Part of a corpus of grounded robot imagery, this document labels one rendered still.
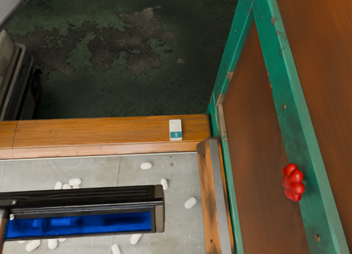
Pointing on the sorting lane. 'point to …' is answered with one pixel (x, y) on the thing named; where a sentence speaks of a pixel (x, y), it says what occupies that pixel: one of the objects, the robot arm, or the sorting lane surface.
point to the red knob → (293, 182)
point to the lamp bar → (85, 212)
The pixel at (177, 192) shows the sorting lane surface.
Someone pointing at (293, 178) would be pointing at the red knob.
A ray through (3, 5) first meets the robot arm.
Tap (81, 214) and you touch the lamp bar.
